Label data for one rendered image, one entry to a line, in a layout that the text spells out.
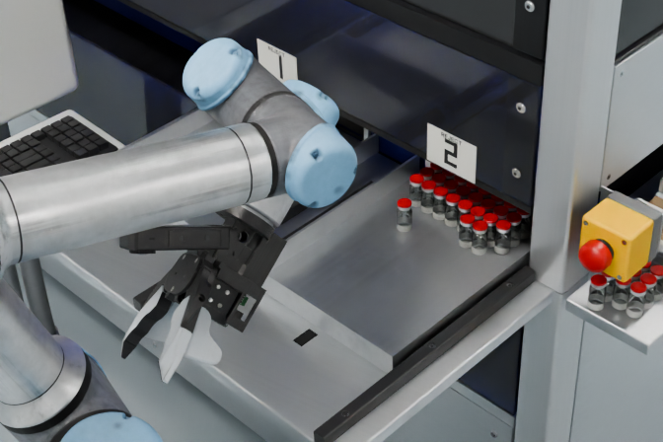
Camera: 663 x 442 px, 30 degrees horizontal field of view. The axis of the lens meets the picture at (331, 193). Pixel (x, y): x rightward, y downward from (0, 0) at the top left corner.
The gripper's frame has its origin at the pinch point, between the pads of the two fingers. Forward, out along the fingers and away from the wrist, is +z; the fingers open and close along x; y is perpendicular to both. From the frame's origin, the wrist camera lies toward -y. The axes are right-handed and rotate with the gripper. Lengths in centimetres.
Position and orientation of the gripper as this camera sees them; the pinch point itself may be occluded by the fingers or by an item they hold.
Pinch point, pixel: (135, 367)
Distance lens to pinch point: 132.4
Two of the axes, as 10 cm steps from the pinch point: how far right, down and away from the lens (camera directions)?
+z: -4.8, 8.5, -1.9
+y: 7.6, 5.2, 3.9
